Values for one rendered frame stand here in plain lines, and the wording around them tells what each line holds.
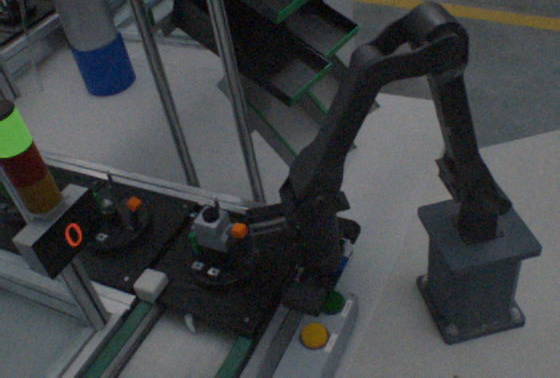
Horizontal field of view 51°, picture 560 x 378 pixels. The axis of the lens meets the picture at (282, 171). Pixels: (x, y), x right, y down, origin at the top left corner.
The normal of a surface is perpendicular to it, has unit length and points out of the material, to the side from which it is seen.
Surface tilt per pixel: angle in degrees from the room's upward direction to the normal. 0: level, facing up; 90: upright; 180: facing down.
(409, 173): 0
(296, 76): 25
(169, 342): 0
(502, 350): 0
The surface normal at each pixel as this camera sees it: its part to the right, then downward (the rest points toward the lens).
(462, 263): -0.14, -0.76
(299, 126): 0.47, -0.33
